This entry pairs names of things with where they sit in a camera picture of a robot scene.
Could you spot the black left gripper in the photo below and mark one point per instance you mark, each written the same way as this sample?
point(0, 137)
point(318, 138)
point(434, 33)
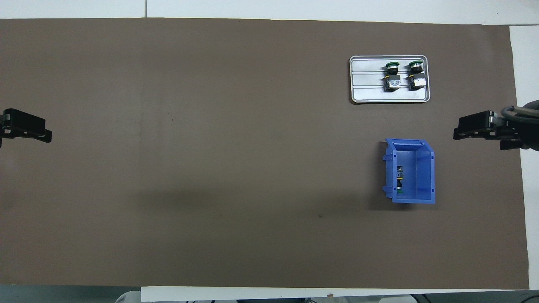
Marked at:
point(1, 126)

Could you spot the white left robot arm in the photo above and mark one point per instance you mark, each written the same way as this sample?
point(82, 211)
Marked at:
point(128, 298)

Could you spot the green push button switch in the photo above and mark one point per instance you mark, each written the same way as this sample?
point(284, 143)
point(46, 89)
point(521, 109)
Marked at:
point(392, 84)
point(416, 81)
point(400, 179)

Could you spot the brown table mat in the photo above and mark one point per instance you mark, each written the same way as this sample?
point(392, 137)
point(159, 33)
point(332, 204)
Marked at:
point(210, 189)

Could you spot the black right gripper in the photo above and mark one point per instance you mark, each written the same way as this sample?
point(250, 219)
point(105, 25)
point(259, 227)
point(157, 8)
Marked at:
point(520, 130)

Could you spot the blue plastic bin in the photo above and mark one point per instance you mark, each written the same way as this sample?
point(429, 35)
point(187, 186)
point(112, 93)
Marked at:
point(417, 172)

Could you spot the silver metal tray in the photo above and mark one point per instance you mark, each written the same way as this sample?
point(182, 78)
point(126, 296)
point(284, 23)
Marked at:
point(379, 94)

